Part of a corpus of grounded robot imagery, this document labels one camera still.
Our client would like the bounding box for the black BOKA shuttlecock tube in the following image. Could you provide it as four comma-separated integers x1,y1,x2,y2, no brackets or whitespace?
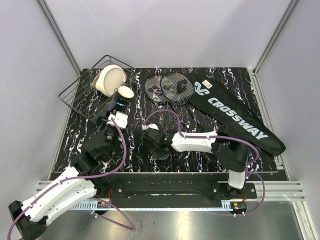
106,85,135,117

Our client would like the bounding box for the black racket bag Crossway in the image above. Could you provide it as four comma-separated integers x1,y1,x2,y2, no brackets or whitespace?
189,79,286,156

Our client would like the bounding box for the clear plastic tube lid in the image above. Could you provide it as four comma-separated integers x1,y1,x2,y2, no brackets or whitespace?
154,152,170,160

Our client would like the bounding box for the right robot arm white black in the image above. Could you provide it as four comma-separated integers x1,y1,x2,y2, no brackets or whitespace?
143,124,252,200

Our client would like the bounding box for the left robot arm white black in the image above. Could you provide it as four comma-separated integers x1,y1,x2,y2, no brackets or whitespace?
7,112,128,240

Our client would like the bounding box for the right badminton racket black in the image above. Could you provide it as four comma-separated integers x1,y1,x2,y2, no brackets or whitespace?
159,72,219,159

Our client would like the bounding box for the white round container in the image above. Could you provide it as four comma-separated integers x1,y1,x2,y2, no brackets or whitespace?
92,64,127,97

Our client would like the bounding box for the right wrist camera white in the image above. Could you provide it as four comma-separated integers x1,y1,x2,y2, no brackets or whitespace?
141,123,159,131

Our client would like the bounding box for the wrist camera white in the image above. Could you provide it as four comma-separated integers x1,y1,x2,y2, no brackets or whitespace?
141,123,159,131
106,111,128,129

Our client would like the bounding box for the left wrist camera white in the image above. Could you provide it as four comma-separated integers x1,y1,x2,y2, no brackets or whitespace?
106,111,128,129

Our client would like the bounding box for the black wire basket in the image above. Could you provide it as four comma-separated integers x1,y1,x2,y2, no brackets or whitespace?
58,55,135,123

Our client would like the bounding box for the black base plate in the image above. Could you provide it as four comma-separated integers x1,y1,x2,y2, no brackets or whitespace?
90,172,257,200

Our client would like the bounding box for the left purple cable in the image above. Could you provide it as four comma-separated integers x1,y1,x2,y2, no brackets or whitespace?
7,117,137,240

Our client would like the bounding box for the purple cable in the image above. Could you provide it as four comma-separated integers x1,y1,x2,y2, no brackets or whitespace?
7,117,137,240
144,109,266,216

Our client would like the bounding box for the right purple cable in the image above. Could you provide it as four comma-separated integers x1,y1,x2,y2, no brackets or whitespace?
144,109,266,216

